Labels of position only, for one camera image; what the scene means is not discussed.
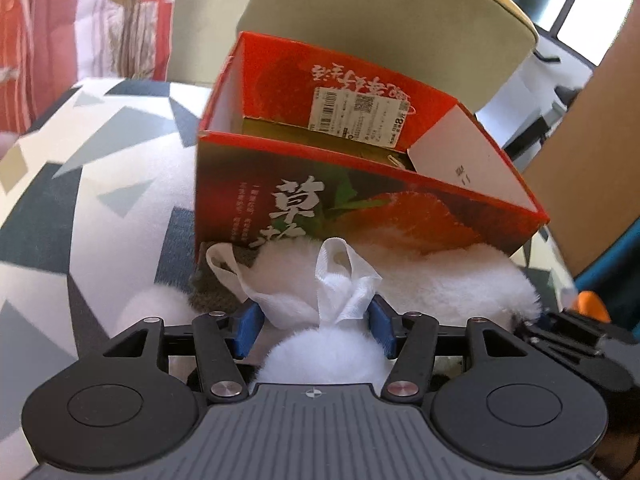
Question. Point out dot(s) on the red floral print curtain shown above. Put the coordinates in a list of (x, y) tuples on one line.
[(50, 35)]

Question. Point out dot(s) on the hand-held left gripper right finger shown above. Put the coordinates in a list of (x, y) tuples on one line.
[(382, 329)]

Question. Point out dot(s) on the brown cardboard panel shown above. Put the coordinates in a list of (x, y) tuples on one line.
[(590, 170)]

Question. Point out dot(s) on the window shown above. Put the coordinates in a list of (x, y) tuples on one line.
[(575, 10)]

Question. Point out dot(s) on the geometric print cloth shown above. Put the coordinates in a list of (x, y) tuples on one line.
[(75, 210)]

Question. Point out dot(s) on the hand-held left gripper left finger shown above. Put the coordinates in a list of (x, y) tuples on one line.
[(248, 331)]

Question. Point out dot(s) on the red strawberry print box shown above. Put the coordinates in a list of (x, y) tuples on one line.
[(240, 200)]

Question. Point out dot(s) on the white fluffy plush toy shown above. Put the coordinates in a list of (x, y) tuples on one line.
[(450, 280)]

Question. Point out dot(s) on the olive mesh cloth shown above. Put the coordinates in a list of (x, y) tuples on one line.
[(214, 294)]

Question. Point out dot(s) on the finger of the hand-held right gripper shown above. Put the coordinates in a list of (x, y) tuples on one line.
[(547, 334)]

